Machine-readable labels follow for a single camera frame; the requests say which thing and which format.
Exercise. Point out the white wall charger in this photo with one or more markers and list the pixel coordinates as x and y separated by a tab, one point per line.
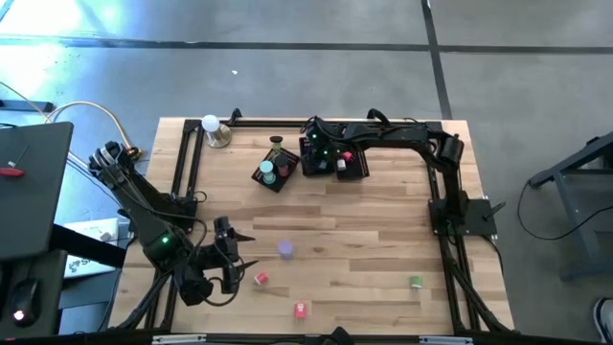
341	165

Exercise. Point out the black computer mouse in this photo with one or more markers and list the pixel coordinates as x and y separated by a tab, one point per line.
25	302

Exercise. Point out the hourglass black caps red sand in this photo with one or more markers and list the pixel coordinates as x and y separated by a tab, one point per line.
282	163

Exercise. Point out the light bulb on brass base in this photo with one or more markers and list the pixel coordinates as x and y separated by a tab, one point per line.
216	133

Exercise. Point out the red usb wall charger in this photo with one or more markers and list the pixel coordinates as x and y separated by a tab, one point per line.
300	310

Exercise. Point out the green wall charger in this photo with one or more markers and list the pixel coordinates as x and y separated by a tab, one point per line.
415	282

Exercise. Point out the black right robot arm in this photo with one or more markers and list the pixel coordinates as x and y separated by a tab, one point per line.
397	134

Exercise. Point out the pink wall charger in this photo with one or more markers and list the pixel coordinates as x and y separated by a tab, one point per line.
347	155

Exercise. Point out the grey desk frame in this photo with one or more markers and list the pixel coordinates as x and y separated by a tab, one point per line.
570	191

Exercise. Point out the silver aluminium extrusion bar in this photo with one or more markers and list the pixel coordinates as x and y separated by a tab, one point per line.
445	340
177	339

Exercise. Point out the hourglass with teal caps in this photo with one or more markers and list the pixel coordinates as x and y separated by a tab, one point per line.
266	170

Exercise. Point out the person's shoe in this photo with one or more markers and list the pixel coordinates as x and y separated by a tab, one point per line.
604	318

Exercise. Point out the white paper box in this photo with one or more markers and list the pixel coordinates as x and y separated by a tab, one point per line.
91	230

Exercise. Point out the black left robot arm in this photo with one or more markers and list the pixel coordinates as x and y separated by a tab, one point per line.
143	211

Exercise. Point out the black aluminium table frame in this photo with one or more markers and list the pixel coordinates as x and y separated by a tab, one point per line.
287	123

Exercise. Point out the small red wall charger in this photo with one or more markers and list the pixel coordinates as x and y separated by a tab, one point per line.
261	278

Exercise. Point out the hourglass with pale purple caps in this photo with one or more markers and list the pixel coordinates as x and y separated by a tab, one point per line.
285	249

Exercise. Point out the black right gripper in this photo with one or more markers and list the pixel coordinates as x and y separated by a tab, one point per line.
318	141

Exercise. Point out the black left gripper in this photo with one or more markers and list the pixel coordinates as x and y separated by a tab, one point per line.
227	249

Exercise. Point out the black slotted plastic basket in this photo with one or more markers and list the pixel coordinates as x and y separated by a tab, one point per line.
309	168
356	172
270	184

